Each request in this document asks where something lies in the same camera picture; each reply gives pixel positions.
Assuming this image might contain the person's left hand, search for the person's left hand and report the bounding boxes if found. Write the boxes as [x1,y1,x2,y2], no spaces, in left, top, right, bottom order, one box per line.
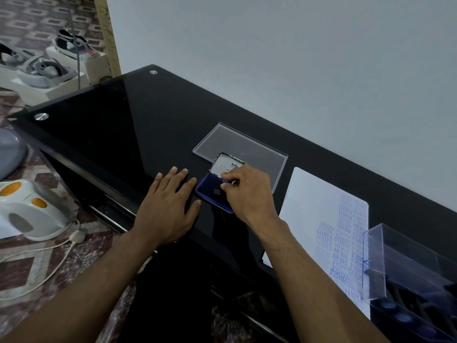
[134,166,201,247]

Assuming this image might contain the white stamped paper sheet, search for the white stamped paper sheet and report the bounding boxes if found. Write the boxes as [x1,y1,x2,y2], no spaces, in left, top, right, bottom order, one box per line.
[262,167,371,320]

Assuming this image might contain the clear plastic stamp box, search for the clear plastic stamp box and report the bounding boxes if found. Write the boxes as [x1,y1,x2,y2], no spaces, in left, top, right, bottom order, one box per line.
[362,223,457,343]

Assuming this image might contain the white power cable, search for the white power cable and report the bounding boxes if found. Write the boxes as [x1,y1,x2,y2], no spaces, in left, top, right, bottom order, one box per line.
[0,219,86,301]

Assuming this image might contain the blue ink stamp pad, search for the blue ink stamp pad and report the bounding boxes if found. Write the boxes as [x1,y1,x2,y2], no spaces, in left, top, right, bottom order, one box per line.
[194,152,247,214]

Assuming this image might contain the white headset with black strap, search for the white headset with black strap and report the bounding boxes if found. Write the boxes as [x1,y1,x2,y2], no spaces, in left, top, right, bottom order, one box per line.
[54,29,98,62]

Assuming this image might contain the person's right hand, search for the person's right hand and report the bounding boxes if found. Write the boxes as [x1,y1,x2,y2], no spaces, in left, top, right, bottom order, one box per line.
[220,164,283,235]

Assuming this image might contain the white cardboard box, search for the white cardboard box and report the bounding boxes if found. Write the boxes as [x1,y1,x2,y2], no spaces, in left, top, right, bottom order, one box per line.
[46,45,111,85]
[0,66,90,107]

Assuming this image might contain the clear plastic box lid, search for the clear plastic box lid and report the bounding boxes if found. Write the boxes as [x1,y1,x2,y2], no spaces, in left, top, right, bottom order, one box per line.
[193,123,288,194]

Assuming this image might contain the white appliance with orange buttons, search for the white appliance with orange buttons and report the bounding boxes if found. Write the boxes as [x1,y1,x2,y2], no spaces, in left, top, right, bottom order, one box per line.
[0,179,73,242]

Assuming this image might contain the grey white headset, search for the grey white headset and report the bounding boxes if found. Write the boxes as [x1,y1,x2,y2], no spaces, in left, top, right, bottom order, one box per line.
[0,43,37,70]
[16,55,78,89]

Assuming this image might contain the wooden door frame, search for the wooden door frame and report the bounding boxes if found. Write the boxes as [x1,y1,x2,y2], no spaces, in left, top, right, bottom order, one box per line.
[93,0,122,78]

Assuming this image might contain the person's right forearm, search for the person's right forearm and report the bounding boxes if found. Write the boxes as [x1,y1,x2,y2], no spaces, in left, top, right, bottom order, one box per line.
[258,218,390,343]

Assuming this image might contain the set of dark blue stamps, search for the set of dark blue stamps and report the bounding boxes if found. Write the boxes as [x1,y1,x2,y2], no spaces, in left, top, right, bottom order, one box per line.
[371,275,457,340]

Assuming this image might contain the person's left forearm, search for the person's left forearm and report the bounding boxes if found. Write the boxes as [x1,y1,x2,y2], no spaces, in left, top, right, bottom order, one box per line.
[0,225,176,343]

